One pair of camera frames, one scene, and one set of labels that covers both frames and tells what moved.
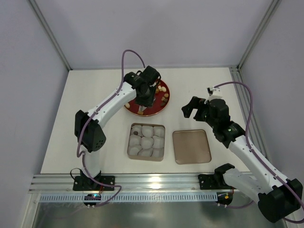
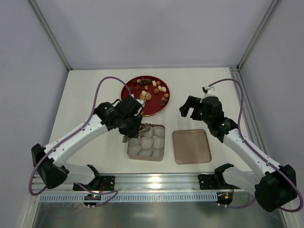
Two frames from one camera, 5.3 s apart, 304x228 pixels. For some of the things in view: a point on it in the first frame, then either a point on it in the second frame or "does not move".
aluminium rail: (137, 182) does not move
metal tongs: (142, 108) to (146, 128)
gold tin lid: (191, 147) does not move
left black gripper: (144, 101) to (132, 128)
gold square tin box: (147, 142) does not move
